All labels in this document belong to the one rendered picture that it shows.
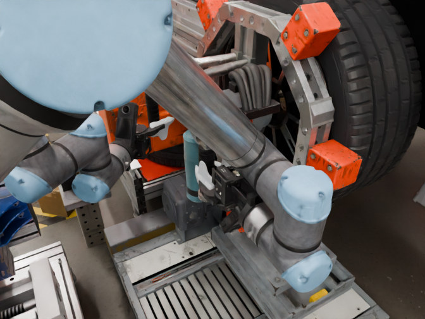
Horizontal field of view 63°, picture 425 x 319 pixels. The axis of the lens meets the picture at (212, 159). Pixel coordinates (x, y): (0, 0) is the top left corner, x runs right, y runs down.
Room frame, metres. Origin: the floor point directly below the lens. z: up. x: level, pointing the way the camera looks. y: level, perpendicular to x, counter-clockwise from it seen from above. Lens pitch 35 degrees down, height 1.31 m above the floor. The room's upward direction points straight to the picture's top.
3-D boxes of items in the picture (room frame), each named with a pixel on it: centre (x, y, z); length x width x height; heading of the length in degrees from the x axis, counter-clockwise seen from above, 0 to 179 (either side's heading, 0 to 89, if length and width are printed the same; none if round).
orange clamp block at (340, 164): (0.63, -0.27, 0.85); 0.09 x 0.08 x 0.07; 29
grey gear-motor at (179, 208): (1.16, 0.00, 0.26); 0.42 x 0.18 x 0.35; 119
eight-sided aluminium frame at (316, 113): (0.90, -0.11, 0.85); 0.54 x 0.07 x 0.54; 29
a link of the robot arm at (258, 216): (0.44, -0.09, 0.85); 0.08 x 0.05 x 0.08; 119
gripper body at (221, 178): (0.51, -0.06, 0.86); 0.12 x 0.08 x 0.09; 29
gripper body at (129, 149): (0.78, 0.22, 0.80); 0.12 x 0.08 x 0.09; 164
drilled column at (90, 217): (1.18, 0.58, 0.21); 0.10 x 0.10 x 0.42; 29
